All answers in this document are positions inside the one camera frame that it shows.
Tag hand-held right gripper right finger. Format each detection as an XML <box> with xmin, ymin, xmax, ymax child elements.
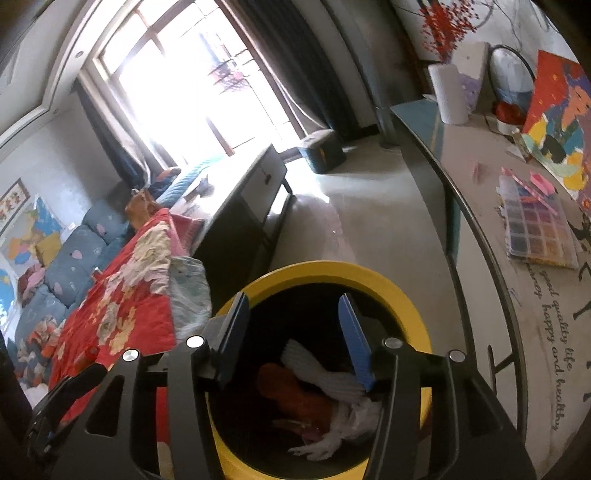
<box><xmin>337</xmin><ymin>293</ymin><xmax>539</xmax><ymax>480</ymax></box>

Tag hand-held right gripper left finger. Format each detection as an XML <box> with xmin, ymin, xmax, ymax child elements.
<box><xmin>76</xmin><ymin>291</ymin><xmax>251</xmax><ymax>480</ymax></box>

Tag white embossed tissue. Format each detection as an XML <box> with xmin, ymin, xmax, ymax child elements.
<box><xmin>281</xmin><ymin>339</ymin><xmax>370</xmax><ymax>402</ymax></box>

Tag yellow trash bin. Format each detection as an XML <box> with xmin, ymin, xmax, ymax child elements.
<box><xmin>203</xmin><ymin>261</ymin><xmax>435</xmax><ymax>480</ymax></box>

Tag orange bag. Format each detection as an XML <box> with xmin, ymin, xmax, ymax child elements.
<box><xmin>256</xmin><ymin>362</ymin><xmax>338</xmax><ymax>432</ymax></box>

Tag clear pink wrapper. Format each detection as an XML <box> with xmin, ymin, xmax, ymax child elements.
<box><xmin>272</xmin><ymin>418</ymin><xmax>324</xmax><ymax>439</ymax></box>

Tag colourful patterned cloth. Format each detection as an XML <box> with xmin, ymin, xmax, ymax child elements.
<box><xmin>14</xmin><ymin>320</ymin><xmax>63</xmax><ymax>388</ymax></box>

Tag pale printed quilt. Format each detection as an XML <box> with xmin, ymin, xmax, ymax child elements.
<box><xmin>168</xmin><ymin>256</ymin><xmax>213</xmax><ymax>342</ymax></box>

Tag red floral blanket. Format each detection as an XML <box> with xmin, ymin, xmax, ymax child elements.
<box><xmin>48</xmin><ymin>208</ymin><xmax>206</xmax><ymax>425</ymax></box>

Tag white coffee table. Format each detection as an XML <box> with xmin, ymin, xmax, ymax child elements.
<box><xmin>182</xmin><ymin>143</ymin><xmax>296</xmax><ymax>278</ymax></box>

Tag blue grey sofa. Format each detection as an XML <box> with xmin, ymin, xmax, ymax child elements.
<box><xmin>14</xmin><ymin>157</ymin><xmax>227</xmax><ymax>393</ymax></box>

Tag brown paper bag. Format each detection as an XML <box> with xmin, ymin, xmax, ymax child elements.
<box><xmin>126</xmin><ymin>187</ymin><xmax>158</xmax><ymax>229</ymax></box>

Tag yellow cushion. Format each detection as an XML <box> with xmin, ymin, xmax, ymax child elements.
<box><xmin>34</xmin><ymin>231</ymin><xmax>63</xmax><ymax>266</ymax></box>

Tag colourful map poster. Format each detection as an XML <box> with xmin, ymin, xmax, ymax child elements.
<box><xmin>0</xmin><ymin>198</ymin><xmax>63</xmax><ymax>268</ymax></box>

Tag long grey printed table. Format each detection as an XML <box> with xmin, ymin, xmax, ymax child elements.
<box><xmin>390</xmin><ymin>97</ymin><xmax>591</xmax><ymax>480</ymax></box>

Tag clear bead organiser box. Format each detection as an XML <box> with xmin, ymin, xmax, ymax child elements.
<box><xmin>496</xmin><ymin>178</ymin><xmax>580</xmax><ymax>271</ymax></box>

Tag grey blue curtain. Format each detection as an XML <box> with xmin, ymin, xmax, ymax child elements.
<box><xmin>76</xmin><ymin>78</ymin><xmax>181</xmax><ymax>185</ymax></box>

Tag pink eraser block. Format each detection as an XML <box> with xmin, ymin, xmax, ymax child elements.
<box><xmin>529</xmin><ymin>173</ymin><xmax>555</xmax><ymax>195</ymax></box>

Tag white paper towel roll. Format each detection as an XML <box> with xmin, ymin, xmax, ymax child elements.
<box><xmin>427</xmin><ymin>62</ymin><xmax>469</xmax><ymax>125</ymax></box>

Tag balcony glass door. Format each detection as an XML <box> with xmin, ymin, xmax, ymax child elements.
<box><xmin>76</xmin><ymin>0</ymin><xmax>333</xmax><ymax>158</ymax></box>

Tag grey standing air conditioner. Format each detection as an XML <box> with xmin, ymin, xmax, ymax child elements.
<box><xmin>323</xmin><ymin>0</ymin><xmax>402</xmax><ymax>148</ymax></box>

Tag dark blue curtain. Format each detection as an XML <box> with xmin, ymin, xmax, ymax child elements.
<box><xmin>240</xmin><ymin>0</ymin><xmax>361</xmax><ymax>137</ymax></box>

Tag colourful figure painting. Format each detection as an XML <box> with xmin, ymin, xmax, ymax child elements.
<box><xmin>519</xmin><ymin>50</ymin><xmax>591</xmax><ymax>201</ymax></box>

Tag white carton box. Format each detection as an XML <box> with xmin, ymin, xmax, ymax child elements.
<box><xmin>455</xmin><ymin>41</ymin><xmax>491</xmax><ymax>114</ymax></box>

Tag round table mirror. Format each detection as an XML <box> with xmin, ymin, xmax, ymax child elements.
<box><xmin>488</xmin><ymin>45</ymin><xmax>539</xmax><ymax>125</ymax></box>

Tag red artificial flowers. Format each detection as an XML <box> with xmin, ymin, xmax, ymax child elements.
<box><xmin>418</xmin><ymin>0</ymin><xmax>478</xmax><ymax>63</ymax></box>

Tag framed wall picture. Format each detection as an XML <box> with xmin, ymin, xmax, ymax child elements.
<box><xmin>0</xmin><ymin>178</ymin><xmax>38</xmax><ymax>236</ymax></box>

